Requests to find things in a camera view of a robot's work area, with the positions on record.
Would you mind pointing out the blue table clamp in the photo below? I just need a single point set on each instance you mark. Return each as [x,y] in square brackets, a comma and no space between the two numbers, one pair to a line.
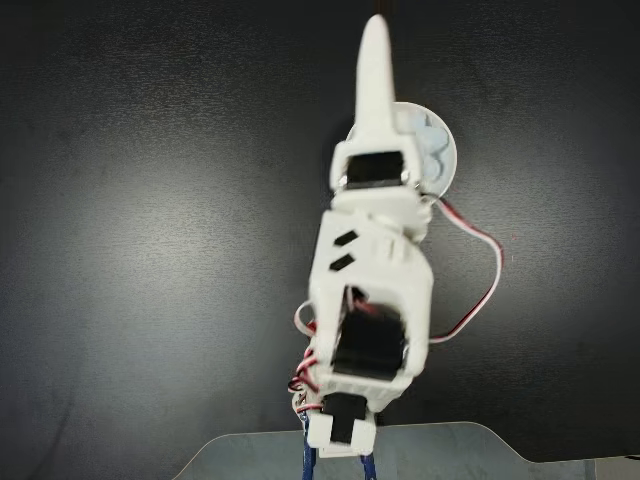
[307,450]
[369,467]

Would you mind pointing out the white ceramic bowl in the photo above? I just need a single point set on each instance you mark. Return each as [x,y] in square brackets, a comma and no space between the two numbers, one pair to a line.
[442,186]

